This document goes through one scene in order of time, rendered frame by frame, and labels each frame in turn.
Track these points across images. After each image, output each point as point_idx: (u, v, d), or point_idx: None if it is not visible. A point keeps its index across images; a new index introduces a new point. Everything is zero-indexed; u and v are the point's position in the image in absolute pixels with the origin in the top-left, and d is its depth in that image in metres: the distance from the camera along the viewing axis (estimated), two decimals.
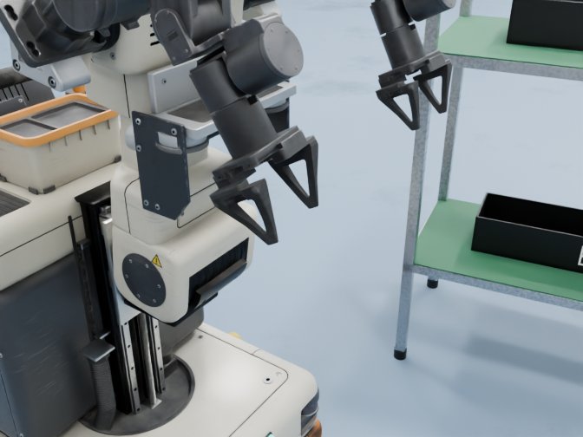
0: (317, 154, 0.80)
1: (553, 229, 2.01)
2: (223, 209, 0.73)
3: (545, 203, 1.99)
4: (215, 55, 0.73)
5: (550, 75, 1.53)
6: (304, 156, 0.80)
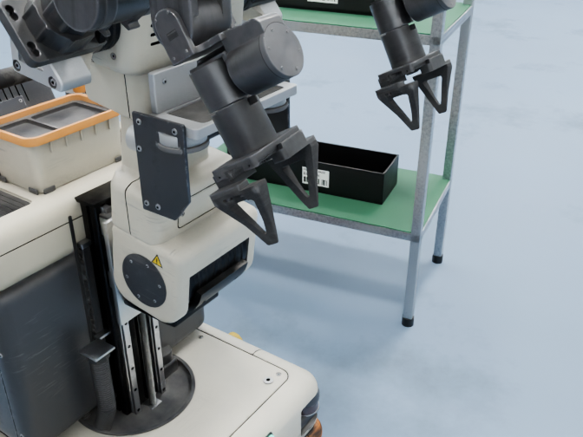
0: (317, 154, 0.80)
1: None
2: (223, 209, 0.73)
3: None
4: (215, 55, 0.73)
5: None
6: (304, 156, 0.80)
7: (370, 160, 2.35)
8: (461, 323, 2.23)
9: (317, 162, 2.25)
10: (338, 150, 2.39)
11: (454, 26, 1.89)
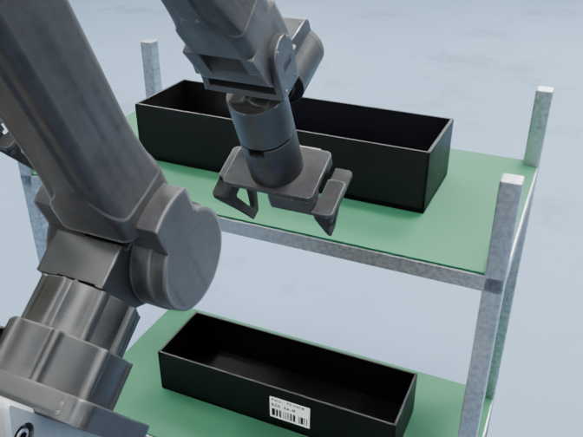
0: None
1: (270, 358, 1.67)
2: (333, 220, 0.71)
3: (255, 329, 1.65)
4: None
5: None
6: None
7: (374, 375, 1.56)
8: None
9: (293, 394, 1.45)
10: (325, 355, 1.59)
11: (519, 234, 1.10)
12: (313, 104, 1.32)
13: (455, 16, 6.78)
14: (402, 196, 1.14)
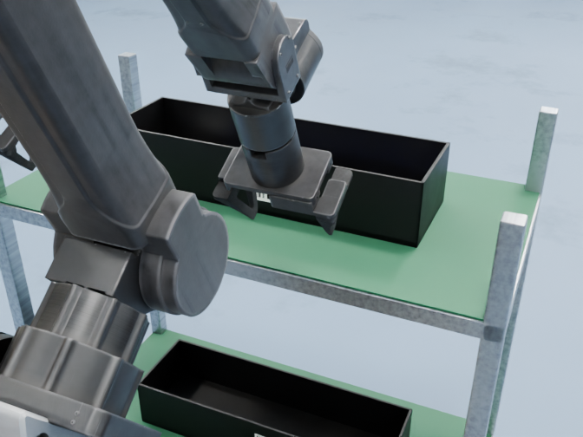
0: None
1: (257, 389, 1.58)
2: (335, 220, 0.71)
3: (241, 359, 1.56)
4: None
5: None
6: None
7: (366, 410, 1.47)
8: None
9: (279, 432, 1.36)
10: (315, 388, 1.50)
11: (520, 271, 1.01)
12: (299, 125, 1.23)
13: (455, 18, 6.69)
14: (395, 229, 1.05)
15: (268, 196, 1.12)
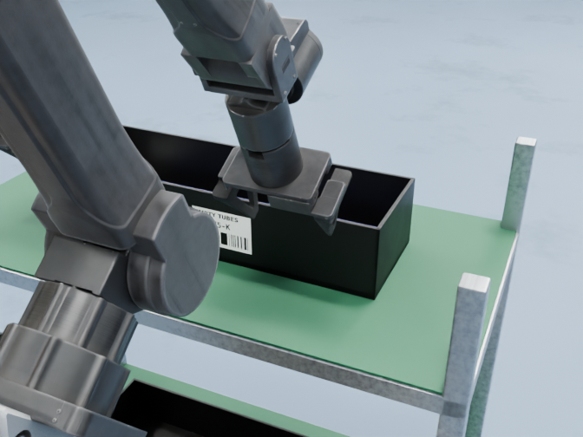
0: None
1: (217, 434, 1.46)
2: (333, 220, 0.71)
3: (199, 401, 1.44)
4: None
5: None
6: None
7: None
8: None
9: None
10: (278, 435, 1.38)
11: (490, 329, 0.89)
12: None
13: (449, 22, 6.57)
14: (349, 278, 0.93)
15: None
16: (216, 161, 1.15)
